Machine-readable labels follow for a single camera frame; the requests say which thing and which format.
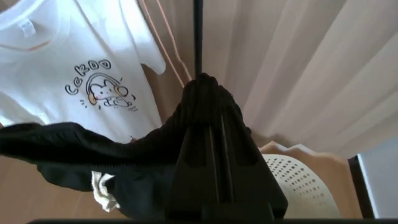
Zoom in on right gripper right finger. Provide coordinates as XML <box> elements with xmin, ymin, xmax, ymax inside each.
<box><xmin>220</xmin><ymin>114</ymin><xmax>289</xmax><ymax>219</ymax></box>

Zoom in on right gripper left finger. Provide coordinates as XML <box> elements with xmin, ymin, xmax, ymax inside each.
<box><xmin>164</xmin><ymin>124</ymin><xmax>219</xmax><ymax>218</ymax></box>

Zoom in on black garment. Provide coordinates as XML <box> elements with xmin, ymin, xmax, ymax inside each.
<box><xmin>0</xmin><ymin>72</ymin><xmax>253</xmax><ymax>220</ymax></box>

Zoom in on white printed t-shirt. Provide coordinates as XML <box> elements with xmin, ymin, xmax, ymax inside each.
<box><xmin>0</xmin><ymin>0</ymin><xmax>167</xmax><ymax>144</ymax></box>

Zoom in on white laundry basket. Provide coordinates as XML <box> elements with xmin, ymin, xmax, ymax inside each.
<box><xmin>260</xmin><ymin>153</ymin><xmax>341</xmax><ymax>219</ymax></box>

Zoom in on black clothes rack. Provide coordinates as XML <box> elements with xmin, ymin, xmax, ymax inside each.
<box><xmin>193</xmin><ymin>0</ymin><xmax>204</xmax><ymax>79</ymax></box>

